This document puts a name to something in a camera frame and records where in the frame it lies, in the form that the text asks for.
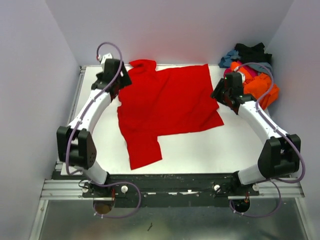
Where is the red t shirt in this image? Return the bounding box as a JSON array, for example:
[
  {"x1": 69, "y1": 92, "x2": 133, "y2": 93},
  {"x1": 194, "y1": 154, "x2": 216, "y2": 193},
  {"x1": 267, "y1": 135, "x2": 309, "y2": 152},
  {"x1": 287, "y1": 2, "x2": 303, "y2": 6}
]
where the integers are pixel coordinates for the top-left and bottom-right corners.
[{"x1": 117, "y1": 59, "x2": 224, "y2": 170}]

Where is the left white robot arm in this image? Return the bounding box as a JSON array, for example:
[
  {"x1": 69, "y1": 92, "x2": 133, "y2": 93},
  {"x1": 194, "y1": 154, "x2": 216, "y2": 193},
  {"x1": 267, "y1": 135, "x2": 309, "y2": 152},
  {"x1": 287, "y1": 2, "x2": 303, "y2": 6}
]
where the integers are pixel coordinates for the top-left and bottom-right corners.
[{"x1": 56, "y1": 53, "x2": 132, "y2": 198}]

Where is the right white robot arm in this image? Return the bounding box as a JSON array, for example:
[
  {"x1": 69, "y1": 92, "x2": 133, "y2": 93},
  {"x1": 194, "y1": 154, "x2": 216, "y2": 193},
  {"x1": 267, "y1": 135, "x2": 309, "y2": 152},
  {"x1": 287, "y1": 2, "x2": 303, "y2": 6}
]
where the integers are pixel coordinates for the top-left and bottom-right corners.
[{"x1": 211, "y1": 72, "x2": 302, "y2": 196}]

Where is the orange t shirt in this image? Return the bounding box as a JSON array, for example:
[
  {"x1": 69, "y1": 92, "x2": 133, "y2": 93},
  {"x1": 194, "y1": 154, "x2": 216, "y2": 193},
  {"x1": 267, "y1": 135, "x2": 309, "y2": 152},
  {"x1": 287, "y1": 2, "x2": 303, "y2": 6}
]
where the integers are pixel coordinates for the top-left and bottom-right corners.
[{"x1": 230, "y1": 60, "x2": 280, "y2": 110}]

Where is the blue grey t shirt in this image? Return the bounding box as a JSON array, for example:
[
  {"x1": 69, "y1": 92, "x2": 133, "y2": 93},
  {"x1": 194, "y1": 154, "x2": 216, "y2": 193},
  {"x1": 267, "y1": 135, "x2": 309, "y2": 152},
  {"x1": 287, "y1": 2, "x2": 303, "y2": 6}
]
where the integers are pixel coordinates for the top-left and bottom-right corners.
[{"x1": 218, "y1": 50, "x2": 273, "y2": 74}]

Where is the pink t shirt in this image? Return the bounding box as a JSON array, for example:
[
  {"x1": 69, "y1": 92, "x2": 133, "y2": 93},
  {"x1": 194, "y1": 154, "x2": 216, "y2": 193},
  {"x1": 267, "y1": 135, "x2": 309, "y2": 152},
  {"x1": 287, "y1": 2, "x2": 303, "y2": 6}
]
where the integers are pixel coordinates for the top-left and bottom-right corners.
[{"x1": 223, "y1": 66, "x2": 258, "y2": 81}]

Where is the black t shirt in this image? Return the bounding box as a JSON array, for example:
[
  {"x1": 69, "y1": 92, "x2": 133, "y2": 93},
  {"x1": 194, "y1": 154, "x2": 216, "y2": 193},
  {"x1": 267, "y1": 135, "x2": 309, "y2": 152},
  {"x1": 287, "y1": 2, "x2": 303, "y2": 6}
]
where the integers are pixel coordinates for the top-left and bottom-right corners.
[{"x1": 234, "y1": 42, "x2": 272, "y2": 65}]

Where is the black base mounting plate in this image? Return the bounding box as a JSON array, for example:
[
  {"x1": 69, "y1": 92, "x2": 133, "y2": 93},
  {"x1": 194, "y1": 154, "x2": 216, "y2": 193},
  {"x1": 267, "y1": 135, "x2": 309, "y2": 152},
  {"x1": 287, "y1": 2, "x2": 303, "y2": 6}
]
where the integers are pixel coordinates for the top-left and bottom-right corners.
[{"x1": 82, "y1": 173, "x2": 259, "y2": 208}]

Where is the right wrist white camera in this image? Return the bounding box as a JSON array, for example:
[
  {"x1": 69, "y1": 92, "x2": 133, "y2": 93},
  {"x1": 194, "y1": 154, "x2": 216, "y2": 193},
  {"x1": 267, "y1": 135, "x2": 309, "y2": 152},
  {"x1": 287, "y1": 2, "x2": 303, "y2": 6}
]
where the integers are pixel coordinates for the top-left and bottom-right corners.
[{"x1": 237, "y1": 71, "x2": 246, "y2": 82}]

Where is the wrist white camera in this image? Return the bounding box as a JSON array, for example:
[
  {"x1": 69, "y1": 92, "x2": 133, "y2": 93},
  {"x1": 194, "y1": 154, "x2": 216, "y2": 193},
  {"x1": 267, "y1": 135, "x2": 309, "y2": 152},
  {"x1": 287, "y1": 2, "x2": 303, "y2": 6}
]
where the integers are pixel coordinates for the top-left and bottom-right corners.
[
  {"x1": 96, "y1": 52, "x2": 113, "y2": 65},
  {"x1": 237, "y1": 71, "x2": 246, "y2": 82}
]

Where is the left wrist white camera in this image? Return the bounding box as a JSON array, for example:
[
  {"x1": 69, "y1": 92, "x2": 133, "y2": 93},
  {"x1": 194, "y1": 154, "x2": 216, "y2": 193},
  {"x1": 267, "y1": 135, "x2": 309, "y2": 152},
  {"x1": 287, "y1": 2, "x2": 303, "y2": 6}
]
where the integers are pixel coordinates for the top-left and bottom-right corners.
[{"x1": 96, "y1": 52, "x2": 113, "y2": 65}]

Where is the left aluminium side rail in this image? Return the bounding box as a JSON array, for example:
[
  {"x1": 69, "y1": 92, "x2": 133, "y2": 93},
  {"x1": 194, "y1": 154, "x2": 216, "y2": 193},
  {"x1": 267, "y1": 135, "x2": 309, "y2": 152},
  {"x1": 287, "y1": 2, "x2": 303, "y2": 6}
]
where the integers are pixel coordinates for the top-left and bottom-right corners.
[{"x1": 55, "y1": 65, "x2": 87, "y2": 171}]

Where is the aluminium frame rail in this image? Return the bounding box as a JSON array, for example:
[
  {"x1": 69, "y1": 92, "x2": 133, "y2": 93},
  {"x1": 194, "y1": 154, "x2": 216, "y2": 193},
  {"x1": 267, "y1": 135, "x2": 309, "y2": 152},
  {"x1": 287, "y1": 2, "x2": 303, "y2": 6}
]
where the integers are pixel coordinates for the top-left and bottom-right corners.
[{"x1": 40, "y1": 180, "x2": 305, "y2": 200}]

